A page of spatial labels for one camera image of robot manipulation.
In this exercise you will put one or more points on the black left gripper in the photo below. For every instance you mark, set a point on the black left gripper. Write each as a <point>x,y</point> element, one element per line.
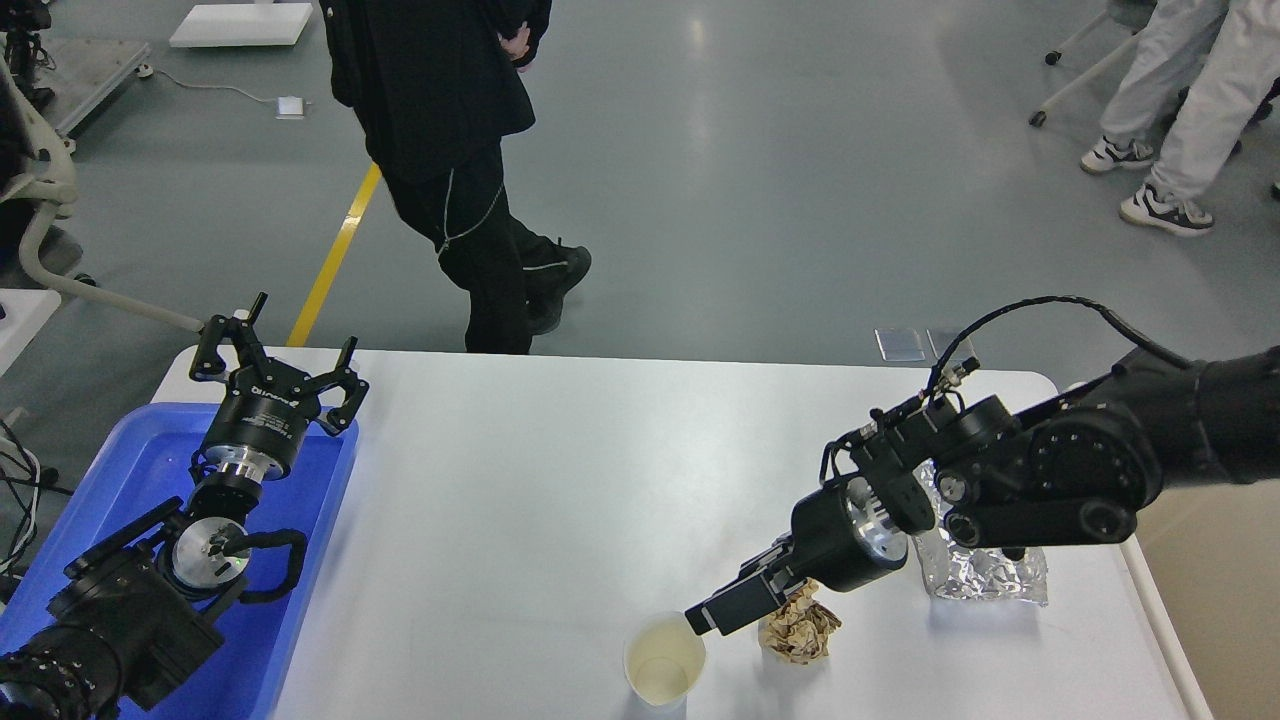
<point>258,420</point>

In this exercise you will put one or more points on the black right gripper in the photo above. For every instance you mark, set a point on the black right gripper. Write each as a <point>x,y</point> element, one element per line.
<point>841,537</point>

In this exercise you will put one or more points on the white paper cup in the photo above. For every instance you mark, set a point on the white paper cup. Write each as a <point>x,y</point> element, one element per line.
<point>664,660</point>

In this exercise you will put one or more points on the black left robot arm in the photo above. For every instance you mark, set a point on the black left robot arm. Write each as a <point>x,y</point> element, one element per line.
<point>137,618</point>

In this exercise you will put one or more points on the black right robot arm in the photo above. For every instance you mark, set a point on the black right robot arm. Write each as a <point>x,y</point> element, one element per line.
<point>1075,469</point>

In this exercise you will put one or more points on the crumpled brown paper ball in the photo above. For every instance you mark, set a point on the crumpled brown paper ball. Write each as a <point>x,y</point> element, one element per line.
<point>800,632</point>

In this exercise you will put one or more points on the crumpled aluminium foil tray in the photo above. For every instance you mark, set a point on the crumpled aluminium foil tray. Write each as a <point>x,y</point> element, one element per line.
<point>952,572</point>

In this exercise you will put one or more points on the white side table corner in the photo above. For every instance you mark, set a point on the white side table corner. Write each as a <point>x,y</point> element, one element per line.
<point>25,312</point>

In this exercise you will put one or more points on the left clear floor plate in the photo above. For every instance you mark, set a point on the left clear floor plate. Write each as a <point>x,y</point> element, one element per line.
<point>900,345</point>

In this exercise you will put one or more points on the clear floor plate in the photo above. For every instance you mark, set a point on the clear floor plate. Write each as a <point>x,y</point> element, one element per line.
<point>900,345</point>
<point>941,339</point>

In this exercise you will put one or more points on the white chair base left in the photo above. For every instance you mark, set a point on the white chair base left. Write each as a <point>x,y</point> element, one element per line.
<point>46,180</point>

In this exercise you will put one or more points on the right clear floor plate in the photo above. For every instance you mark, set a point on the right clear floor plate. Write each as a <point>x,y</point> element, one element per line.
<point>941,339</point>

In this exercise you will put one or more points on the person in black clothes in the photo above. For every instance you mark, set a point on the person in black clothes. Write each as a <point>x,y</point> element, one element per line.
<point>436,86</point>

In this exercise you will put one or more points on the white foam board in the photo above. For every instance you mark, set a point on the white foam board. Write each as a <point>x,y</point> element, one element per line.
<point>242,25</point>

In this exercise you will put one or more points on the grey metal platform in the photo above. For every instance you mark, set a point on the grey metal platform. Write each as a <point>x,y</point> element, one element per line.
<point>82,73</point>

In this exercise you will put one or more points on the beige plastic bin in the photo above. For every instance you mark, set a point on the beige plastic bin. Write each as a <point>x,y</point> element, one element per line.
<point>1206,562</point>

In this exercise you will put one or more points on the white rolling stand legs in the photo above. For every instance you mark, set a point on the white rolling stand legs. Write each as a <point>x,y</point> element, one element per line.
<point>1115,14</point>

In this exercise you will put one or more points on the person in white trousers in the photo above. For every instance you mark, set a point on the person in white trousers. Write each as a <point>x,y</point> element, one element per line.
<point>1200,72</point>

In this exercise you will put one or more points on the white power adapter with cable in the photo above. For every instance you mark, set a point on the white power adapter with cable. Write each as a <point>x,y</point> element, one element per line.
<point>284,107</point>

